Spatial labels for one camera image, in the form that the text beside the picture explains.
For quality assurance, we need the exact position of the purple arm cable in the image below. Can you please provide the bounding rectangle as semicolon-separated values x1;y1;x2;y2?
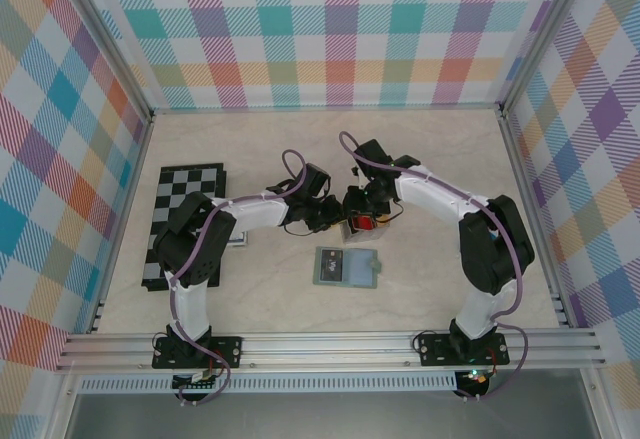
167;148;310;408
338;131;531;403

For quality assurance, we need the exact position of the black card white script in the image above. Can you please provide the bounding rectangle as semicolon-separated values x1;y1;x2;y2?
319;248;349;283

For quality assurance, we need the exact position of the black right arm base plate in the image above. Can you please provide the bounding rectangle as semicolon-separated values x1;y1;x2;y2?
418;332;509;368

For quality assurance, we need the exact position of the aluminium front mounting rail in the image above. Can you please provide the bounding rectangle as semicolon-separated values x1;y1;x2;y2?
54;327;609;374

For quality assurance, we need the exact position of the black grey folding chessboard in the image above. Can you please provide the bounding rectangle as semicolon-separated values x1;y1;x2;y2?
141;161;227;289

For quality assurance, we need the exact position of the small circuit board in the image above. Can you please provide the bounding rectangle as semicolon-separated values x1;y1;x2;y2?
462;367;494;386
172;371;221;391

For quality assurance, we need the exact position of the aluminium back floor rail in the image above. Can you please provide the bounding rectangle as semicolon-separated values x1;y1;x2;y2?
149;102;506;116

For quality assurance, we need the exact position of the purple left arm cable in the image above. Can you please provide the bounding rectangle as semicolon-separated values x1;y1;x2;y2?
167;148;310;408

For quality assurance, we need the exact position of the green leather card holder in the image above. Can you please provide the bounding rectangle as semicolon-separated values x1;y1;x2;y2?
313;245;384;290

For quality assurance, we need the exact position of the aluminium left floor rail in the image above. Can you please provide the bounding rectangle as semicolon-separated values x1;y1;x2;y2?
88;111;156;334

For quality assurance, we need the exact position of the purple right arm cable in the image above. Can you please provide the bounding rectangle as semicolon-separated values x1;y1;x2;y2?
338;131;531;403

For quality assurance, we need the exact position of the aluminium floor rail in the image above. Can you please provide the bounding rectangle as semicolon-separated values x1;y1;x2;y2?
499;111;572;330
149;102;506;116
88;111;156;334

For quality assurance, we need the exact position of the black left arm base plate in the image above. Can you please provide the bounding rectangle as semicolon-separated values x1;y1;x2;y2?
152;334;244;371

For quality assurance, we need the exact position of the clear plastic card box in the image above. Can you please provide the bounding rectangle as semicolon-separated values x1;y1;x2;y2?
339;218;390;248

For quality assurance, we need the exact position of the aluminium right floor rail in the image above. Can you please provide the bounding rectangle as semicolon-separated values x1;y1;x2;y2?
499;111;572;330

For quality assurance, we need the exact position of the aluminium frame post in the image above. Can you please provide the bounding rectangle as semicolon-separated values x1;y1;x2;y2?
498;0;599;118
58;0;156;120

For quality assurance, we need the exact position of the white slotted cable duct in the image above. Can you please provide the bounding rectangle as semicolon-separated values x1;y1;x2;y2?
78;374;460;395

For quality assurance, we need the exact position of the aluminium left frame post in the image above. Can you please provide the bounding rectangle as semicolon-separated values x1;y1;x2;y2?
58;0;156;120

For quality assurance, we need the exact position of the aluminium right frame post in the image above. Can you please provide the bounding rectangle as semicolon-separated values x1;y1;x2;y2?
498;0;599;118

